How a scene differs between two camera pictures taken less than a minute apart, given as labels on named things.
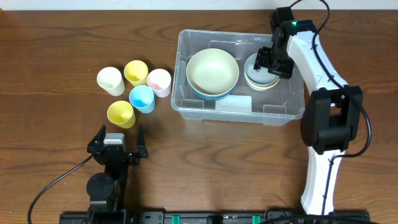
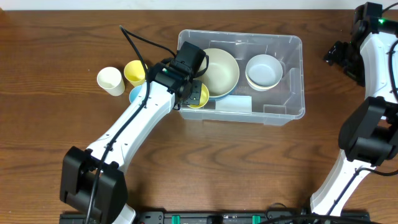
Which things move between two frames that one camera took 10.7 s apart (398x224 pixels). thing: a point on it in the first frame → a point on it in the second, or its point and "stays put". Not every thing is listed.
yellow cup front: x=121 y=114 → x=204 y=98
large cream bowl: x=212 y=73 stays put
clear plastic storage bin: x=270 y=107 stays put
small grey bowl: x=261 y=76 stays put
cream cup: x=110 y=79 stays put
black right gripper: x=280 y=70 → x=339 y=53
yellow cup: x=136 y=72 stays put
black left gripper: x=116 y=152 → x=195 y=94
